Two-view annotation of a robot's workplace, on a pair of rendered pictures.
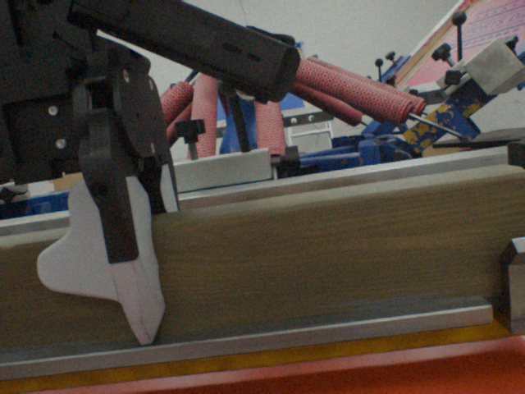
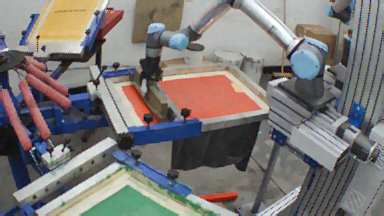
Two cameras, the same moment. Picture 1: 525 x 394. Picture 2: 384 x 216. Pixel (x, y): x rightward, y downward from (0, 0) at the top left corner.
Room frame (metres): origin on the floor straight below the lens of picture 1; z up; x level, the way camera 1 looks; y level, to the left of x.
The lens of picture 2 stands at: (0.91, 1.54, 1.84)
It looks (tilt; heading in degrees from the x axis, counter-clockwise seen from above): 29 degrees down; 238
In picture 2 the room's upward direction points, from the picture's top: 7 degrees clockwise
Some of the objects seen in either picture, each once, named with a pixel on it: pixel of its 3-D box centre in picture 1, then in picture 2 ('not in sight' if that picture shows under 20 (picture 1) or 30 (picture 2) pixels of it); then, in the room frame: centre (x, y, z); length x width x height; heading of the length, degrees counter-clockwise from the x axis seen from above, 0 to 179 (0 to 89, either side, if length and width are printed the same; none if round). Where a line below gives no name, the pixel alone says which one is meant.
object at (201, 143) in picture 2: not in sight; (213, 144); (-0.03, 0.27, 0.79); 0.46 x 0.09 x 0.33; 176
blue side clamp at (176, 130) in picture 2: not in sight; (165, 131); (0.27, 0.34, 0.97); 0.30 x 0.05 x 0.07; 176
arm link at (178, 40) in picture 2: not in sight; (175, 39); (0.17, 0.17, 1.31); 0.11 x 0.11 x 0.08; 27
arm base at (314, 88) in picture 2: not in sight; (311, 78); (-0.21, 0.66, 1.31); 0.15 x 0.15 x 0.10
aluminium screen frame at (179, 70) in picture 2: not in sight; (190, 94); (0.01, 0.08, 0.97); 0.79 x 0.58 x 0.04; 176
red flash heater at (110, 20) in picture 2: not in sight; (90, 22); (0.27, -1.17, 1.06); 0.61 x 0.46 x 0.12; 56
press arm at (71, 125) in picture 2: not in sight; (107, 120); (0.44, 0.05, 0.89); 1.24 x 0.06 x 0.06; 176
